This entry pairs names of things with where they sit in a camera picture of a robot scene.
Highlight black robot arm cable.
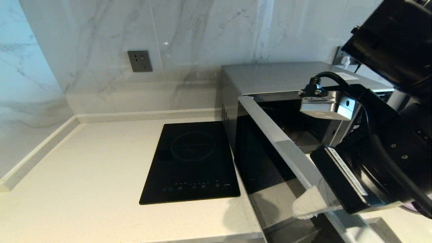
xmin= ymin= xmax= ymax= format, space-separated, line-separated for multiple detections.
xmin=302 ymin=72 xmax=432 ymax=218

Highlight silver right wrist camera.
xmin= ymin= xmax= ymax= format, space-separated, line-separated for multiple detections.
xmin=299 ymin=90 xmax=357 ymax=121

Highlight grey double wall socket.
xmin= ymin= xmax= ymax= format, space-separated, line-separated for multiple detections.
xmin=332 ymin=46 xmax=353 ymax=66

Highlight white paper sheet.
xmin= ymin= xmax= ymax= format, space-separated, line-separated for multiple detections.
xmin=334 ymin=72 xmax=359 ymax=81

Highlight grey single wall socket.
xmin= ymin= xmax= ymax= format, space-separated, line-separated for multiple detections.
xmin=128 ymin=51 xmax=153 ymax=73

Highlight black induction cooktop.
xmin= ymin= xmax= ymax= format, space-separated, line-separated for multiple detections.
xmin=139 ymin=121 xmax=241 ymax=205

